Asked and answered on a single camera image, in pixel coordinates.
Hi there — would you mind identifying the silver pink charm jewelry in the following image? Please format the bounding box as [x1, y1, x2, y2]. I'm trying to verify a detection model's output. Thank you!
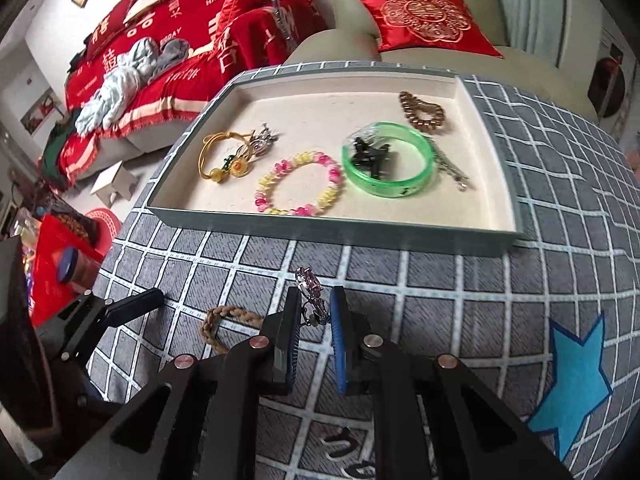
[295, 266, 330, 327]

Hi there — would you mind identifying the yellow sunflower hair tie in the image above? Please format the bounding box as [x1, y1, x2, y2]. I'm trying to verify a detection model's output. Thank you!
[196, 129, 256, 183]

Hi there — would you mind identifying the brown spiral hair tie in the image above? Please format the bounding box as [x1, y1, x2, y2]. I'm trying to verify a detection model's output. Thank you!
[398, 90, 447, 135]

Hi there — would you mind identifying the silver star hair clip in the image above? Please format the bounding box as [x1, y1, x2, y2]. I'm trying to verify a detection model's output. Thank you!
[432, 142, 470, 192]

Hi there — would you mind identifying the grey jewelry tray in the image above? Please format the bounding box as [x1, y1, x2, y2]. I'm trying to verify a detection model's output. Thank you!
[148, 64, 523, 256]

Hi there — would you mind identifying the red round rug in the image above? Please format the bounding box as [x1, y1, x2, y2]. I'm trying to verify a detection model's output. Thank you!
[86, 208, 122, 257]

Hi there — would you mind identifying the small white stool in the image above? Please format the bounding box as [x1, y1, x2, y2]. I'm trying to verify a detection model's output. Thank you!
[90, 162, 138, 208]

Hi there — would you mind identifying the green bangle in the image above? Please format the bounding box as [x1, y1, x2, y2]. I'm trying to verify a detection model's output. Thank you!
[341, 122, 435, 198]

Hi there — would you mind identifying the black claw hair clip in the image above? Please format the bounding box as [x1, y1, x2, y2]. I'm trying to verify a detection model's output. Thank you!
[350, 136, 390, 180]

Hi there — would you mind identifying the grey checked tablecloth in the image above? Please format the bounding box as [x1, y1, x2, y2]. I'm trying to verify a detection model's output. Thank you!
[89, 78, 639, 479]

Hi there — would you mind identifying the silver hair clip in tray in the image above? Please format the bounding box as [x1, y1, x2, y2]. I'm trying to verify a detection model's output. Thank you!
[248, 122, 279, 159]

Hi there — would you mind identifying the light blue clothes pile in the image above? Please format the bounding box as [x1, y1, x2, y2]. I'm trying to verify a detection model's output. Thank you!
[75, 37, 158, 136]

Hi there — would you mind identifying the grey garment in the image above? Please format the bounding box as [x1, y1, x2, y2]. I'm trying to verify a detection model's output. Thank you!
[150, 38, 190, 80]

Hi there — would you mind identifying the green armchair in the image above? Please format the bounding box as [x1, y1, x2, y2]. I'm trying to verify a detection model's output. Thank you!
[288, 0, 597, 119]

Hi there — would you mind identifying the red sofa blanket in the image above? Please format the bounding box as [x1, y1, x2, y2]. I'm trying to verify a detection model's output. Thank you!
[40, 0, 326, 188]

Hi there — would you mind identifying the red embroidered cushion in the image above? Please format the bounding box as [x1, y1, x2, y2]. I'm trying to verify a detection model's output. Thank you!
[360, 0, 503, 58]

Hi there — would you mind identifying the light blue curtain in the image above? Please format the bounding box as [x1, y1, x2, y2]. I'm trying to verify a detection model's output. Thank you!
[499, 0, 565, 66]

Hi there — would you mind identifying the brown braided hair tie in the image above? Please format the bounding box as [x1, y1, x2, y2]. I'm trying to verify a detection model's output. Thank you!
[199, 303, 266, 356]

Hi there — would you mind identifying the pink yellow bead bracelet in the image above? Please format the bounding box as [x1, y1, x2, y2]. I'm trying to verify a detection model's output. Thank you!
[252, 149, 346, 218]

